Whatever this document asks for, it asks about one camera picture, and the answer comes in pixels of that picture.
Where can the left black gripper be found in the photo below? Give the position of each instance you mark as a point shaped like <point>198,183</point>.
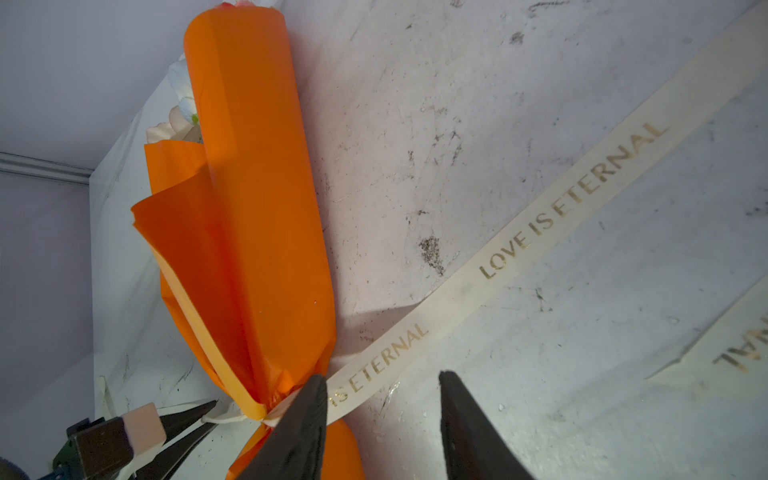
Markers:
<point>100,449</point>

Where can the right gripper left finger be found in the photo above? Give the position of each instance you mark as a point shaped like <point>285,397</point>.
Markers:
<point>295,449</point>

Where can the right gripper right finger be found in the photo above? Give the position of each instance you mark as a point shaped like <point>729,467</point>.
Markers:
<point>472,447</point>

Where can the orange wrapping paper sheet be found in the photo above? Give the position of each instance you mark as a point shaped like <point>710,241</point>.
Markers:
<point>234,222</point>

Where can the white string ribbon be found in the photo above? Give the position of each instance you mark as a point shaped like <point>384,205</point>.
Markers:
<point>490,172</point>

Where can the cream fake rose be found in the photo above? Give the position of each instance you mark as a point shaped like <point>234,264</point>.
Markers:
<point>178,127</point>

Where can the white fake rose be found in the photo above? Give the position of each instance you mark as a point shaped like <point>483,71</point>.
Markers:
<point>179,79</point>

